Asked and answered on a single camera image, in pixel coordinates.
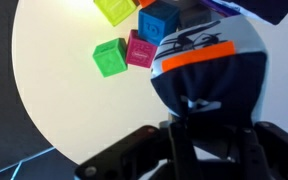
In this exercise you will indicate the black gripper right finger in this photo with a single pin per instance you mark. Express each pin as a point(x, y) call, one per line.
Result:
point(252, 156)

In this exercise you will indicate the blue plastic cube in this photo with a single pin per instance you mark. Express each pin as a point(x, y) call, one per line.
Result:
point(157, 21)

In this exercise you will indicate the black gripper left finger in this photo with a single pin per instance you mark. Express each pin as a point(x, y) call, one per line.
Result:
point(184, 157)

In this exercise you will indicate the dark brown plastic cube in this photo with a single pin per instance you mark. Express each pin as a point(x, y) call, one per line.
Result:
point(195, 15)

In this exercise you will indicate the soft block with letter A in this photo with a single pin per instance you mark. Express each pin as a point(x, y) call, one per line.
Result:
point(214, 72)

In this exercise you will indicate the green plastic cube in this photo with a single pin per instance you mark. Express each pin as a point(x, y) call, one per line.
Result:
point(110, 57)

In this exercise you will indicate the pink plastic cube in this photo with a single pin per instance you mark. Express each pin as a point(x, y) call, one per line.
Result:
point(139, 52)

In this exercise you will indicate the yellow plastic cube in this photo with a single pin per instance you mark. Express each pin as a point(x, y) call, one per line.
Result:
point(115, 11)

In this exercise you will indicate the orange plastic cube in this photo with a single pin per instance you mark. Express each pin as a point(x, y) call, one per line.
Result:
point(145, 3)

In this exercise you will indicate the round white table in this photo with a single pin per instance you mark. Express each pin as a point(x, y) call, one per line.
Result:
point(79, 111)

